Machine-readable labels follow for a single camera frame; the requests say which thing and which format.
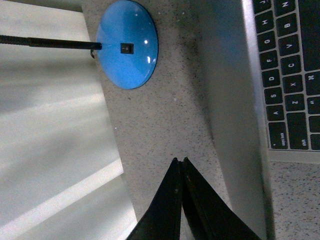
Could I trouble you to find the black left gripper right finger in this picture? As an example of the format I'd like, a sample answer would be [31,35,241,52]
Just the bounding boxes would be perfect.
[180,157,260,240]

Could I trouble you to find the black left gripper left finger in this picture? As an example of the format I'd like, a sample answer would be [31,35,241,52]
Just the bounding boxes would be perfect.
[127,158,182,240]

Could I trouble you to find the silver laptop with black keyboard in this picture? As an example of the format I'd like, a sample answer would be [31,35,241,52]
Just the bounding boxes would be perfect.
[196,0,320,240]

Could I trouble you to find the white pleated curtain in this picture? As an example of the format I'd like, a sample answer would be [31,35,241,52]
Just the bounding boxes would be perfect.
[0,0,138,240]

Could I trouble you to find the blue gooseneck desk lamp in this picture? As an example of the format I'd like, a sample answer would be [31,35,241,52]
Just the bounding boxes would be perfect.
[0,0,159,90]

